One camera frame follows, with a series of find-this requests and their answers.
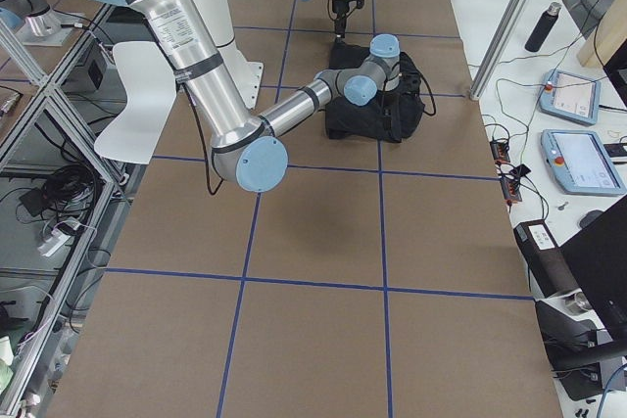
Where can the black monitor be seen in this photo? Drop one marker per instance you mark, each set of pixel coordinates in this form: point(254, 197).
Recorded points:
point(589, 362)

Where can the black computer mouse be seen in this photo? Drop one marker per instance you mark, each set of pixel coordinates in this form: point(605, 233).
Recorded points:
point(589, 218)

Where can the far teach pendant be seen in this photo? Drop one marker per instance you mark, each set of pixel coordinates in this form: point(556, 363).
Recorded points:
point(570, 96)

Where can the black graphic t-shirt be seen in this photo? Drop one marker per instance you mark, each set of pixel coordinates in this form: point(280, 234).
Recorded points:
point(389, 116)

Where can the near teach pendant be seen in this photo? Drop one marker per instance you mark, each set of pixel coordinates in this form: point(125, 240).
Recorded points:
point(580, 164)

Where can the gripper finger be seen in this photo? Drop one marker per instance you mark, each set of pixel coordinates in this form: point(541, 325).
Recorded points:
point(340, 28)

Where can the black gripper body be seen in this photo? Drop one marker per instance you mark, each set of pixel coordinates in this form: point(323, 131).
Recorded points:
point(339, 8)
point(390, 100)

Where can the black water bottle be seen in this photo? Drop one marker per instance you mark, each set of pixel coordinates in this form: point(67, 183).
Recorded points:
point(542, 28)

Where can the aluminium frame post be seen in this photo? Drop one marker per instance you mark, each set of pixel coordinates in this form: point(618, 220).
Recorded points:
point(508, 22)

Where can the teach pendant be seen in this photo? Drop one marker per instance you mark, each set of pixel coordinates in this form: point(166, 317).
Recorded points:
point(580, 164)
point(570, 96)

